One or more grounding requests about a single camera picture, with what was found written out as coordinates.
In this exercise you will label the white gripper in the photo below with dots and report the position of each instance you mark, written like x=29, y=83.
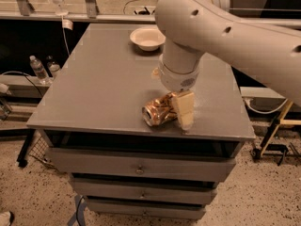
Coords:
x=176, y=77

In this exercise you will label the orange soda can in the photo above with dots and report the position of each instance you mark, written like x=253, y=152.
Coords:
x=159, y=110

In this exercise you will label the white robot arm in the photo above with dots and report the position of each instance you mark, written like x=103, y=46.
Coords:
x=267, y=53

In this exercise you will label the white paper bowl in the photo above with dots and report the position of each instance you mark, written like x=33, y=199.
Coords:
x=147, y=38

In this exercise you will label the grey drawer cabinet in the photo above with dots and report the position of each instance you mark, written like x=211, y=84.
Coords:
x=96, y=104

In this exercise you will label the top grey drawer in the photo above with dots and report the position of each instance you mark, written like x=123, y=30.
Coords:
x=147, y=165

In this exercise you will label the grey drawer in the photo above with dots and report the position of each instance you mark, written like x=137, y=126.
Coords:
x=144, y=209
x=142, y=191
x=147, y=165

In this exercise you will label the clear water bottle right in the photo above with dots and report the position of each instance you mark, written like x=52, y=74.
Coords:
x=53, y=66

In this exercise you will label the clear water bottle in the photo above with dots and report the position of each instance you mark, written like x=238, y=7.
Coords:
x=39, y=70
x=53, y=66

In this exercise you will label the middle grey drawer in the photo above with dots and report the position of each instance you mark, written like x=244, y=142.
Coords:
x=142, y=191

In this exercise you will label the bottom grey drawer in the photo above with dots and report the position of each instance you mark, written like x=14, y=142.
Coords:
x=144, y=209

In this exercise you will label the clear water bottle left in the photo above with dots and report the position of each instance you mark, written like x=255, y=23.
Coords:
x=39, y=70

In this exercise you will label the white desk lamp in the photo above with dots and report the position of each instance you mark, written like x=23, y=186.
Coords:
x=60, y=11

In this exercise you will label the white shoe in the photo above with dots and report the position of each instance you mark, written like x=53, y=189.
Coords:
x=6, y=218

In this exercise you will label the wire mesh basket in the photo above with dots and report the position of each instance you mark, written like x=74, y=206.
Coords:
x=38, y=152

